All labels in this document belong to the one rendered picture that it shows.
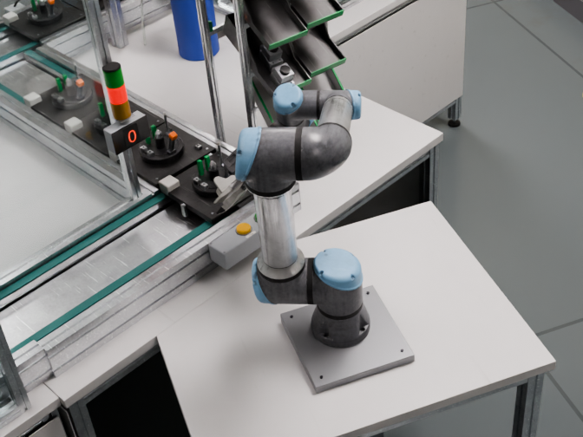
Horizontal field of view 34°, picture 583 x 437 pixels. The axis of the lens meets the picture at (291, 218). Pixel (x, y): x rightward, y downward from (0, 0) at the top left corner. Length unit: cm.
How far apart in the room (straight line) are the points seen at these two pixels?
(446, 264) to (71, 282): 104
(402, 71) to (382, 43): 23
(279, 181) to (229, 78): 153
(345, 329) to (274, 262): 27
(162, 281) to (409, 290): 67
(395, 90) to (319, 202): 138
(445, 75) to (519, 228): 81
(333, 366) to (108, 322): 60
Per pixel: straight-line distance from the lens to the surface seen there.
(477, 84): 509
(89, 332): 255
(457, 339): 251
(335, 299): 235
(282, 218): 218
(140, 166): 300
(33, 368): 252
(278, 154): 203
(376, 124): 325
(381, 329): 249
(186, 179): 290
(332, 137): 206
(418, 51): 427
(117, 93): 264
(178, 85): 357
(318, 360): 243
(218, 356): 251
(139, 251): 277
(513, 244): 410
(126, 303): 258
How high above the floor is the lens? 269
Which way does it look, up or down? 39 degrees down
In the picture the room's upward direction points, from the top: 6 degrees counter-clockwise
